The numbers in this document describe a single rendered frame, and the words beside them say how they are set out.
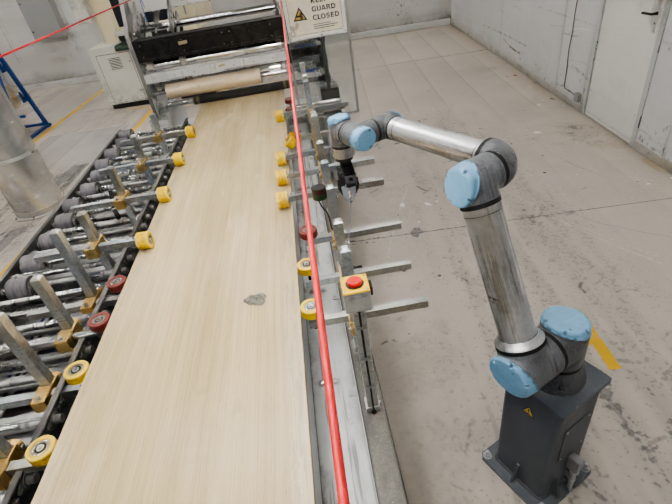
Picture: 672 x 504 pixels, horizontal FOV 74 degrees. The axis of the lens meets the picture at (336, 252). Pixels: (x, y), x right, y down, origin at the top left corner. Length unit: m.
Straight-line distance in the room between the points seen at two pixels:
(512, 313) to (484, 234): 0.25
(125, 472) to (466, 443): 1.46
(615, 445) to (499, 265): 1.28
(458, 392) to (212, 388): 1.37
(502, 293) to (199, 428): 0.93
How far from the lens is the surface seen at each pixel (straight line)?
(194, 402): 1.45
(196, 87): 4.13
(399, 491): 1.40
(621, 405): 2.57
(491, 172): 1.30
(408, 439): 2.29
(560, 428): 1.79
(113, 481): 1.41
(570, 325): 1.59
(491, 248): 1.33
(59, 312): 1.97
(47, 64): 12.03
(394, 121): 1.73
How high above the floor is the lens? 1.96
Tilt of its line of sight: 35 degrees down
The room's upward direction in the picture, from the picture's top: 10 degrees counter-clockwise
